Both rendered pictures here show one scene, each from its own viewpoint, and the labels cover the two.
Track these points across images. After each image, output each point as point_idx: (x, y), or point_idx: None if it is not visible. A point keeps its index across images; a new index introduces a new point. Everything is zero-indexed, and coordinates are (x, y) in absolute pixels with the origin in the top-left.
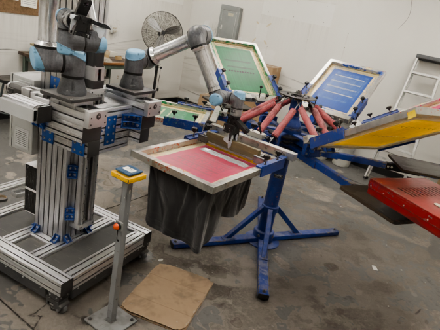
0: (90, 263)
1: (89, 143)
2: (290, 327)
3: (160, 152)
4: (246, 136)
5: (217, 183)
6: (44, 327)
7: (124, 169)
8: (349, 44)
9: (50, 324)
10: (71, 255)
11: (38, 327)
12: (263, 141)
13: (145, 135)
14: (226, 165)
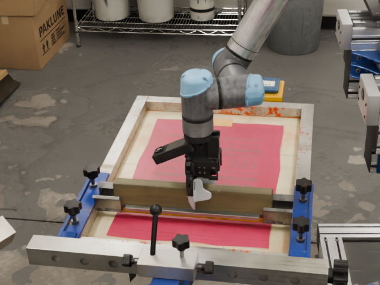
0: (332, 263)
1: (345, 65)
2: None
3: (297, 146)
4: (190, 250)
5: (138, 104)
6: (312, 250)
7: (267, 80)
8: None
9: (311, 255)
10: (375, 268)
11: (316, 247)
12: (134, 251)
13: (368, 153)
14: (170, 177)
